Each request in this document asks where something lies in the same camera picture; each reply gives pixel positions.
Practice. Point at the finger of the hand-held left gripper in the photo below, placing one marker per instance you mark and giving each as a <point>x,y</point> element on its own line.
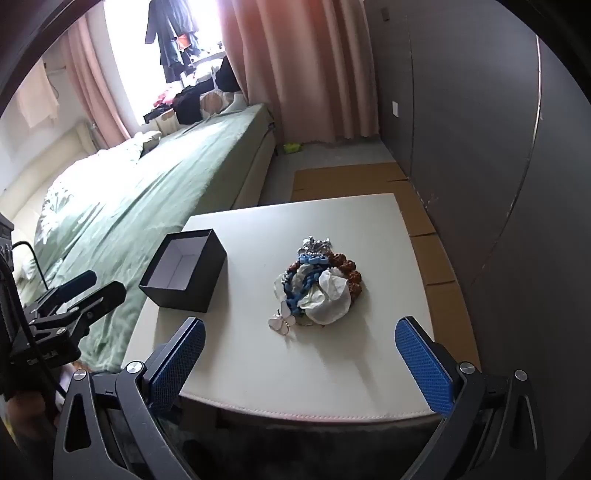
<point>74,284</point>
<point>99,297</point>

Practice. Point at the narrow pink curtain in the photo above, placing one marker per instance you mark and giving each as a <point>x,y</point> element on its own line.
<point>92,83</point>

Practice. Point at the black square gift box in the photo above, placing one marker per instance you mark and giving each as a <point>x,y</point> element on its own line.
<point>184,299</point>

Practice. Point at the hanging white cloth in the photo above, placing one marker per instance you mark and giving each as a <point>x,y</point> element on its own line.
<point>37,99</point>

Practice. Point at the white fabric scrunchie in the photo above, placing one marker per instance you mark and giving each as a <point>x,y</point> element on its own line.
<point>328,304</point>

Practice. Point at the pile of mixed jewellery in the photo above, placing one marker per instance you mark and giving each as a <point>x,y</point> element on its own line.
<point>353,277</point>

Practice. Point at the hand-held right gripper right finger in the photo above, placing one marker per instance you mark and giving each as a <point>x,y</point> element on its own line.
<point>422,369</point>

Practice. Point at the bed with green sheet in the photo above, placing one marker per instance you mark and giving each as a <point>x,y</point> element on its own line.
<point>184,157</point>

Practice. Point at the white butterfly brooch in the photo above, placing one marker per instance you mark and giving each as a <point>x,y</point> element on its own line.
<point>282,321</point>

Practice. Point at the pile of clothes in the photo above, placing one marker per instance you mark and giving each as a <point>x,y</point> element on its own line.
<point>189,101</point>

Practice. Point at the hanging dark clothes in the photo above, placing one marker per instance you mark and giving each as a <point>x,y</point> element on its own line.
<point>164,32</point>

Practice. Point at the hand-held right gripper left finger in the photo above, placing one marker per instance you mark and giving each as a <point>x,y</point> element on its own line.
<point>181,364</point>

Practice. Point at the small green object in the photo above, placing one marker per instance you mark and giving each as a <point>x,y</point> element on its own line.
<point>292,147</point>

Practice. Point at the wide pink curtain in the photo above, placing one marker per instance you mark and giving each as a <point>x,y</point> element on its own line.
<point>300,69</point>

